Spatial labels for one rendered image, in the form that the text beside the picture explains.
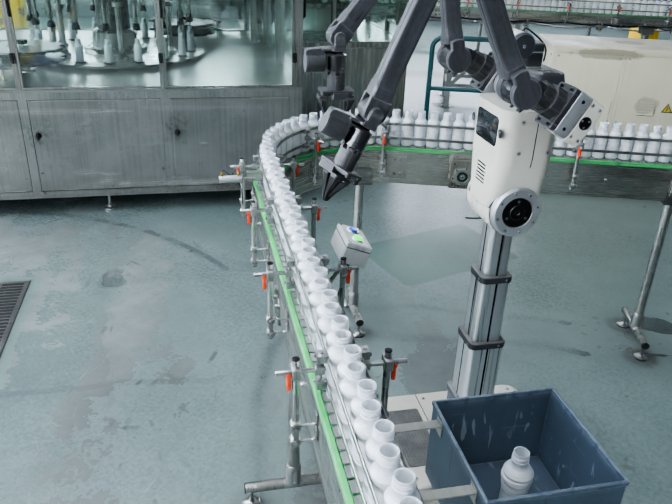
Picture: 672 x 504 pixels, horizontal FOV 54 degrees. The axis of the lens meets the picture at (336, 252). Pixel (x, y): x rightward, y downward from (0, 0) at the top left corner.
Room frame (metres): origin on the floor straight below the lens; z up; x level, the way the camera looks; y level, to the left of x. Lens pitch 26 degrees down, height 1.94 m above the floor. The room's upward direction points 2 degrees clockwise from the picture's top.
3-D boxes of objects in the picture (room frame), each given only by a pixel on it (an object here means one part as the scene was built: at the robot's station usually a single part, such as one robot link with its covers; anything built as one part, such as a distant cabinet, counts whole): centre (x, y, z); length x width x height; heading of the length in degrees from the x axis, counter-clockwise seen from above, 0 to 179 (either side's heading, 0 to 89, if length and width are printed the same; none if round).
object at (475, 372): (1.95, -0.52, 0.49); 0.13 x 0.13 x 0.40; 13
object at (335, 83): (2.05, 0.02, 1.51); 0.10 x 0.07 x 0.07; 103
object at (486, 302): (1.95, -0.52, 0.74); 0.11 x 0.11 x 0.40; 13
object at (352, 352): (1.13, -0.04, 1.08); 0.06 x 0.06 x 0.17
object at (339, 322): (1.24, -0.02, 1.08); 0.06 x 0.06 x 0.17
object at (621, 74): (5.48, -2.15, 0.59); 1.10 x 0.62 x 1.18; 85
